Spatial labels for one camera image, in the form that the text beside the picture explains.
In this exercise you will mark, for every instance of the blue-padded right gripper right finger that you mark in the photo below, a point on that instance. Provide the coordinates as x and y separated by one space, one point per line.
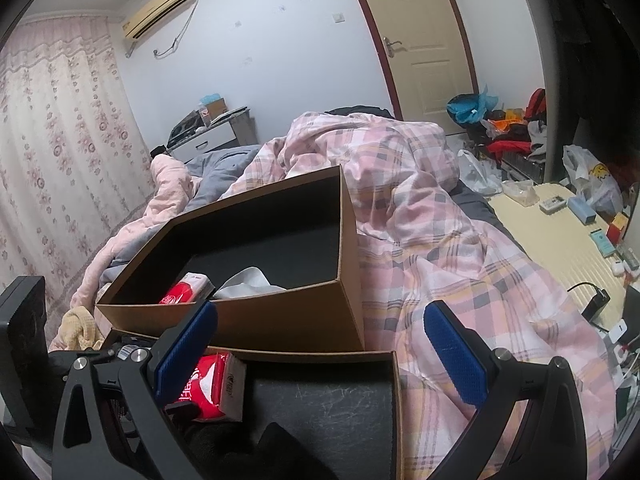
550 442

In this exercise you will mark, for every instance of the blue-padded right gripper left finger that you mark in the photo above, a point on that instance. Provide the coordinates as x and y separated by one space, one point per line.
111 422

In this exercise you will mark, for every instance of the red white tissue pack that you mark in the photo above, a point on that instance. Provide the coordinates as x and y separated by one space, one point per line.
215 390

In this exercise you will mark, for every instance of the white grey cloth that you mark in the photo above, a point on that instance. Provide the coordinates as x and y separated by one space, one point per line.
249 282

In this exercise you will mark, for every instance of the yellow towel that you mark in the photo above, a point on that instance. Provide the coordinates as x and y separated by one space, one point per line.
77 332

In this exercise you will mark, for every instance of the black power adapter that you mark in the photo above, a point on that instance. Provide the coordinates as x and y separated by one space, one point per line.
597 303

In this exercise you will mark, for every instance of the black cardboard box near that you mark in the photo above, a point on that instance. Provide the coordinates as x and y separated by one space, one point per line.
305 416

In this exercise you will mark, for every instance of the black cardboard box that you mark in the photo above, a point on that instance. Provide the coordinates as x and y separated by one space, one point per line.
300 232
305 416

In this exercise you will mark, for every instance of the pink plaid duvet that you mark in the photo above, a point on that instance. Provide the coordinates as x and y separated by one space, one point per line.
416 245

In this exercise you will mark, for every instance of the teal small box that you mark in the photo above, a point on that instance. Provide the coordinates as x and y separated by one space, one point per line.
603 244

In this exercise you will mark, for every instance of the white remote device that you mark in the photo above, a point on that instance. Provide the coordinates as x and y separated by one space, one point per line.
552 205

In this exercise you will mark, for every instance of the light blue box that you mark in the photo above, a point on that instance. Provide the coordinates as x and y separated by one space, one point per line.
583 212

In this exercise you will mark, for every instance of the black cardboard box far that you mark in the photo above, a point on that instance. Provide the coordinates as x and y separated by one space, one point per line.
300 232

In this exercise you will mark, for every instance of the pink pillow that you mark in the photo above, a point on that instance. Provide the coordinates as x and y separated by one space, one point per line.
175 187

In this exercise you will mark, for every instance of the floral pink curtain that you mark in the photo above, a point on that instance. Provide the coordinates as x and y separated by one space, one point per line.
74 166

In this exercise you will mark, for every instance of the white plastic bag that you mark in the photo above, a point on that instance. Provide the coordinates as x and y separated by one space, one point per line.
592 180

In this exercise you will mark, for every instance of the grey bed sheet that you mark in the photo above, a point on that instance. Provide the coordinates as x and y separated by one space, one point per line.
218 170

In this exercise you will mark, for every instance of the pile of colourful clothes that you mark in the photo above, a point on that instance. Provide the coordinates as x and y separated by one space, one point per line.
522 132

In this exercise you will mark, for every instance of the blue plastic bag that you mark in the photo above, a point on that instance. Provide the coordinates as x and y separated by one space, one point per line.
470 108

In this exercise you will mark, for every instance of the white bedside cabinet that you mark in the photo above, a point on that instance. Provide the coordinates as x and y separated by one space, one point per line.
231 129

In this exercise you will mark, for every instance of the cream door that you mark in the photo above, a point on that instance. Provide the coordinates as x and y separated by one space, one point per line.
424 55

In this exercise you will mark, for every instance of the hanging black clothes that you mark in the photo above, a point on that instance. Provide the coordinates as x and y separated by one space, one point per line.
598 46

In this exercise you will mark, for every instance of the air conditioner unit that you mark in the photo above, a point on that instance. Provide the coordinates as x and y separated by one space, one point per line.
149 15

